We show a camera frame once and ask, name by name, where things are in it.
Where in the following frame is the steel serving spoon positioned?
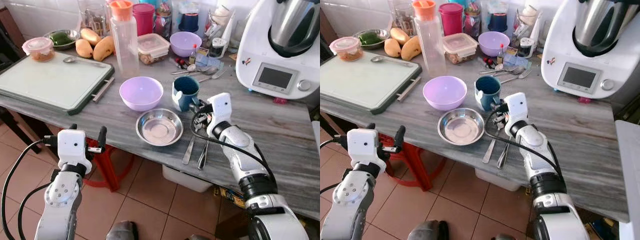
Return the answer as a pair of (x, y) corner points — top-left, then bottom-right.
(478, 65), (526, 76)
(170, 65), (219, 77)

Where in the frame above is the shallow steel bowl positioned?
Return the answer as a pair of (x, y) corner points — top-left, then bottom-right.
(437, 107), (486, 147)
(135, 108), (184, 147)

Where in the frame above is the steel table spoon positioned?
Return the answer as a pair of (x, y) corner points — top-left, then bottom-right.
(497, 141), (510, 170)
(197, 140), (210, 171)

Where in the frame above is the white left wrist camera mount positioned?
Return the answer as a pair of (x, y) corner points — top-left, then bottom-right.
(57, 129), (94, 169)
(346, 128), (384, 169)

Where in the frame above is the clear bottle orange cap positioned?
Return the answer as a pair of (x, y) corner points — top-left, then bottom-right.
(108, 0), (141, 77)
(412, 0), (447, 78)

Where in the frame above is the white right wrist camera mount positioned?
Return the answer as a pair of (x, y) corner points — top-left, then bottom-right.
(206, 92), (234, 136)
(503, 92), (530, 136)

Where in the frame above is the yellow box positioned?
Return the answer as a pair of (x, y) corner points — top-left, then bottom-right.
(213, 185), (247, 209)

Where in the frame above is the red plastic stool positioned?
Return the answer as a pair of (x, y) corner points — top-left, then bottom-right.
(81, 137), (136, 194)
(377, 133), (435, 192)

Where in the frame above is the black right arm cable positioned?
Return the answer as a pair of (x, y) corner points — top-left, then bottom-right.
(189, 112), (277, 187)
(483, 110), (565, 177)

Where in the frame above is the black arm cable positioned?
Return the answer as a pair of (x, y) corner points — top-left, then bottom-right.
(189, 112), (277, 187)
(483, 110), (565, 177)
(0, 136), (59, 240)

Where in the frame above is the blue lidded jar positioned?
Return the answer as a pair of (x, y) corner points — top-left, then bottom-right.
(487, 2), (510, 34)
(178, 2), (201, 34)

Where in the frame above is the colourful filled jar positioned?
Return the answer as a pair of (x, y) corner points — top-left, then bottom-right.
(462, 2), (482, 39)
(153, 2), (174, 39)

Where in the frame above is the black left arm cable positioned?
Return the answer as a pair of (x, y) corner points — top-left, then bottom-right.
(0, 136), (59, 240)

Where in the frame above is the steel table fork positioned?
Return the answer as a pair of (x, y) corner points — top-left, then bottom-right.
(182, 134), (197, 166)
(482, 136), (497, 165)

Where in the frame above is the white kitchen cooking machine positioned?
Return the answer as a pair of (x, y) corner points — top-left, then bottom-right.
(540, 0), (640, 100)
(235, 0), (321, 99)

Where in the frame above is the magenta plastic tumbler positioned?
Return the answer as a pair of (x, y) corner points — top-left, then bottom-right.
(439, 2), (465, 37)
(132, 2), (156, 37)

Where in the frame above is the white cabinet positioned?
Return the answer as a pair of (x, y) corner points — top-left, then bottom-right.
(615, 119), (640, 240)

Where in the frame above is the yellow mango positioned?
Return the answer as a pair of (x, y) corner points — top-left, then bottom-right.
(92, 35), (116, 62)
(79, 27), (104, 47)
(389, 27), (411, 46)
(74, 38), (95, 59)
(400, 35), (423, 62)
(383, 38), (403, 58)

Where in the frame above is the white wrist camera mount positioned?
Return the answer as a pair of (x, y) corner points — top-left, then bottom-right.
(346, 128), (384, 169)
(206, 92), (234, 136)
(57, 129), (94, 169)
(503, 92), (530, 136)

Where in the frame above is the white plastic bin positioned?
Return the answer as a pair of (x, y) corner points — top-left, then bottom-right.
(473, 167), (524, 192)
(162, 164), (214, 194)

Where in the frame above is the clear utensil holder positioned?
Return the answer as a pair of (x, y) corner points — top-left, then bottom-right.
(517, 4), (545, 42)
(207, 4), (236, 42)

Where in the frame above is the steel dish with greens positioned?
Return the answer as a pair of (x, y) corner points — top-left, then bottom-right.
(43, 28), (81, 51)
(352, 28), (387, 50)

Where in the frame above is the round container pink lid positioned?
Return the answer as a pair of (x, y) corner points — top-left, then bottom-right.
(21, 36), (56, 63)
(328, 36), (363, 62)

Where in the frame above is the blue mug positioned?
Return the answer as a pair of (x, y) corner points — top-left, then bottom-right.
(172, 76), (201, 112)
(474, 75), (503, 112)

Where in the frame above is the large purple plastic bowl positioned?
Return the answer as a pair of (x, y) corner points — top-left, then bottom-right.
(422, 75), (468, 112)
(119, 76), (165, 112)

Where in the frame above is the square clear food container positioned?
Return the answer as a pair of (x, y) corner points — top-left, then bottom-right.
(442, 32), (479, 65)
(137, 32), (171, 65)

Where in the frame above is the grey robot foot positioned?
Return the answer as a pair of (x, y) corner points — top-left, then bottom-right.
(407, 219), (450, 240)
(105, 220), (140, 240)

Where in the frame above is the clear glass jar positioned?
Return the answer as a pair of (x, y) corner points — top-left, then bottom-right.
(392, 0), (416, 36)
(77, 0), (109, 37)

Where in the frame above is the small purple plastic bowl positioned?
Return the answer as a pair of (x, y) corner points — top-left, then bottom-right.
(477, 31), (511, 57)
(169, 31), (203, 58)

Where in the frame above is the white green-rimmed cutting board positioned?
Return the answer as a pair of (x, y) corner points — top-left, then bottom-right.
(0, 51), (116, 116)
(320, 51), (424, 115)

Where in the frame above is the steel serving fork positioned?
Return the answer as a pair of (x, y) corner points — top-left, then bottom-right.
(500, 68), (533, 84)
(197, 68), (226, 84)

